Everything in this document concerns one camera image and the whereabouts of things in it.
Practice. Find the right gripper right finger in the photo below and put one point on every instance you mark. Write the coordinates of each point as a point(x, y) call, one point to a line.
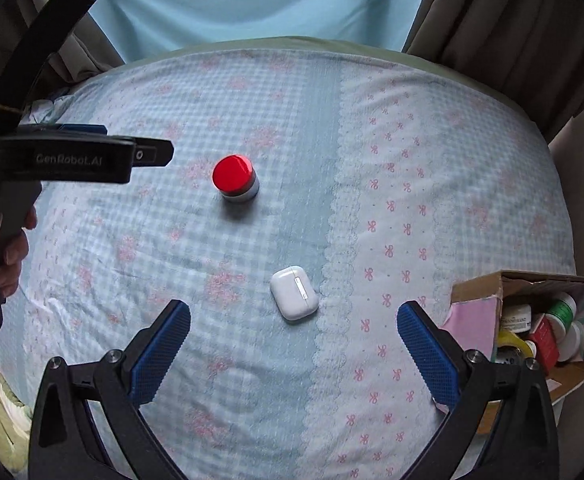
point(522, 443)

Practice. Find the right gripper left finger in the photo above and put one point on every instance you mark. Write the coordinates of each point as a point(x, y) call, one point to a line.
point(65, 442)

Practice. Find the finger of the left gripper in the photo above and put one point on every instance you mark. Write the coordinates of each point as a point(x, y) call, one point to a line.
point(152, 152)
point(82, 129)

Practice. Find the yellow tape roll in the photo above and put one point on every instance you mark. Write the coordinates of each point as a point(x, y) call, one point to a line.
point(505, 337)

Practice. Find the red capped small bottle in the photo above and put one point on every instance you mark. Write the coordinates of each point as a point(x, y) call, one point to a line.
point(235, 178)

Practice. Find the white earbuds case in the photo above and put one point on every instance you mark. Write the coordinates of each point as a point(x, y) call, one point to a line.
point(293, 293)

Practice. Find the white round jar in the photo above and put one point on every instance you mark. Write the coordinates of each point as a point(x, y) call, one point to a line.
point(571, 344)

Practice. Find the person's left hand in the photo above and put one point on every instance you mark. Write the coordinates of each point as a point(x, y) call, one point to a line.
point(15, 251)

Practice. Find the cardboard box with pink lining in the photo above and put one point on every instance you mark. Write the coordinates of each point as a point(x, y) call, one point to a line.
point(476, 307)

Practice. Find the white pill bottle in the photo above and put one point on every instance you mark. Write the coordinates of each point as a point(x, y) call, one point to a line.
point(516, 355)

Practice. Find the white jar with black lid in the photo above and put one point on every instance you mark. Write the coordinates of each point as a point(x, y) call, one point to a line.
point(516, 319)

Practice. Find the red rectangular box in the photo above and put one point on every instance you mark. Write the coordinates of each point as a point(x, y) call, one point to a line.
point(541, 334)

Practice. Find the green lidded jar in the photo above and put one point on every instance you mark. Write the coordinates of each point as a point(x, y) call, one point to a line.
point(563, 310)

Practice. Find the checkered floral bed sheet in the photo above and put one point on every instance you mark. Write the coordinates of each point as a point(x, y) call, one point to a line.
point(383, 182)

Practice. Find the beige curtain right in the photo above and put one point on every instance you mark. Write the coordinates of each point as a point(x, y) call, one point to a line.
point(531, 51)

